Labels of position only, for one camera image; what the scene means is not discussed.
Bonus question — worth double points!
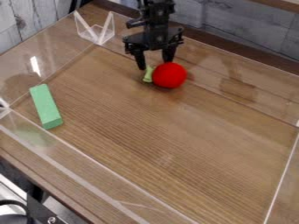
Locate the green rectangular block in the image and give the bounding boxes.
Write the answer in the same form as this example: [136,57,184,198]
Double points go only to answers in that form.
[29,84,63,130]

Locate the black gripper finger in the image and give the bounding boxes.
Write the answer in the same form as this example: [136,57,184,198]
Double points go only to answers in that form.
[132,49,146,70]
[163,45,176,62]

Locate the clear acrylic tray wall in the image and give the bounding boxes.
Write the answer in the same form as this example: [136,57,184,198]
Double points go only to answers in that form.
[0,17,299,224]

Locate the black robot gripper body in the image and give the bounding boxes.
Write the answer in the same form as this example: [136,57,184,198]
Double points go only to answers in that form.
[123,0,183,53]

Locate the red strawberry toy fruit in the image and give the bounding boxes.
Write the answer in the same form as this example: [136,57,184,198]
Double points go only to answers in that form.
[143,62,187,88]

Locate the black cable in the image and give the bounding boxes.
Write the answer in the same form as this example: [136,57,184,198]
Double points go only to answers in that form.
[0,199,33,224]

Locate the black metal bracket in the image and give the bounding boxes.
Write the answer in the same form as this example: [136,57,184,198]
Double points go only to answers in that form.
[27,195,70,224]

